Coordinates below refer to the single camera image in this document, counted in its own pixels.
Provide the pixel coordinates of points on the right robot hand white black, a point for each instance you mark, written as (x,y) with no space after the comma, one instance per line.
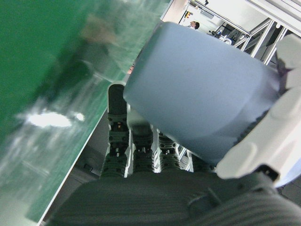
(145,200)

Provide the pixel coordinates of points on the light blue plastic cup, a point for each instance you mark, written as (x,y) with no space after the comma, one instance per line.
(192,82)

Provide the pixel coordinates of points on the distant person white shirt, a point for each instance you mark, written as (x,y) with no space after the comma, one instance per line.
(194,24)

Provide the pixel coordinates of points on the green conveyor belt aluminium frame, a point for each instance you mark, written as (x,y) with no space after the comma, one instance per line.
(35,58)

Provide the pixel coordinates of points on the aluminium cell frame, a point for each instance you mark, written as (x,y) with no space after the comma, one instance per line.
(261,33)

